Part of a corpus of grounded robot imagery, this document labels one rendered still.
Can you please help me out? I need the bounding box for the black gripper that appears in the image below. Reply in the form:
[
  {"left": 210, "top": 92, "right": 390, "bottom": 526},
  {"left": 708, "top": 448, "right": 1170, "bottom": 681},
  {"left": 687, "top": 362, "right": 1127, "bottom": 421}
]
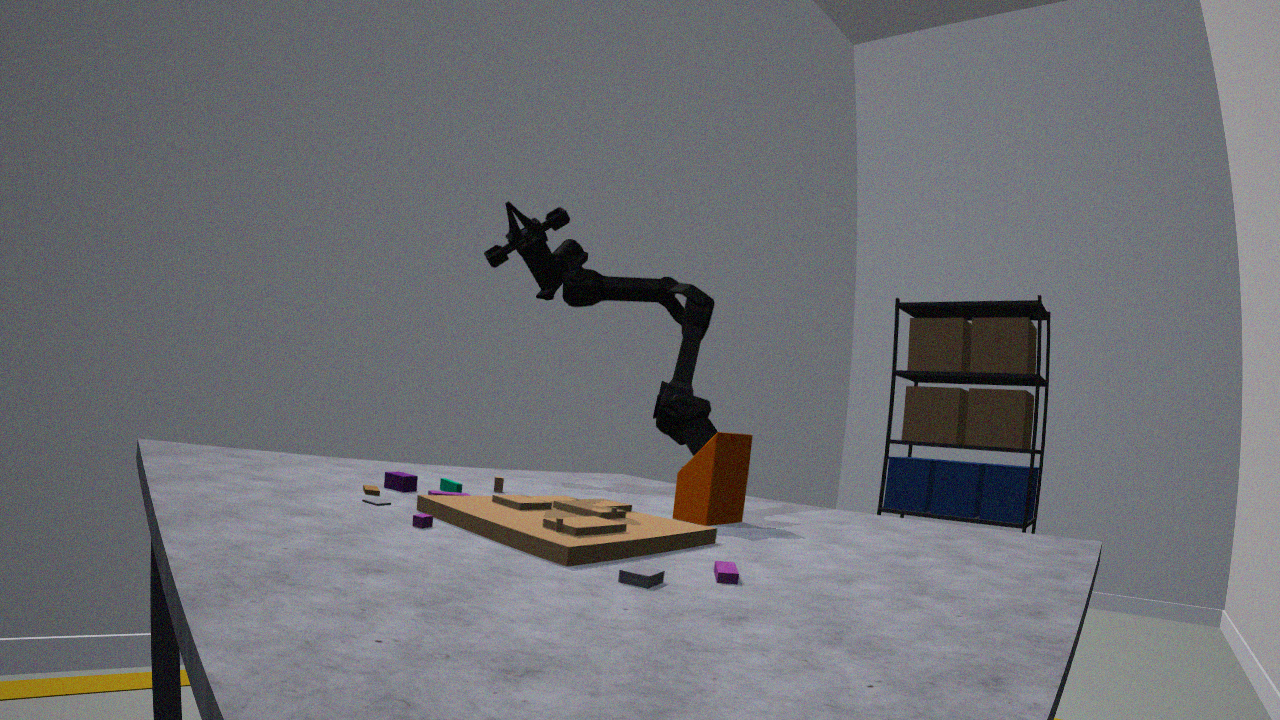
[{"left": 484, "top": 201, "right": 570, "bottom": 272}]

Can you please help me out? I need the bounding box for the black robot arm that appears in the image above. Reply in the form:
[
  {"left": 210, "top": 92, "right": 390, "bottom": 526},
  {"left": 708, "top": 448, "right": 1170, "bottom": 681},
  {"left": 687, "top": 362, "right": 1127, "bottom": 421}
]
[{"left": 532, "top": 240, "right": 718, "bottom": 457}]

